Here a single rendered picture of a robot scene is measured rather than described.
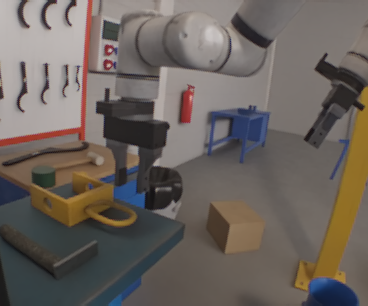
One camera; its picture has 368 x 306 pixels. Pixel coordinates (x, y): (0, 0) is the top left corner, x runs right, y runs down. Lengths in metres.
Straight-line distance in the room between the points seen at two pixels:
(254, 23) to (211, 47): 0.11
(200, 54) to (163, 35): 0.06
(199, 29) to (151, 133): 0.21
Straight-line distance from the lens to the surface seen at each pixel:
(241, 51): 0.52
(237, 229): 2.44
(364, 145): 2.06
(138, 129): 0.54
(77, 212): 0.69
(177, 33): 0.41
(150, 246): 0.62
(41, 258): 0.55
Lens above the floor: 1.41
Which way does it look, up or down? 15 degrees down
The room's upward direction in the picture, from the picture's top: 6 degrees clockwise
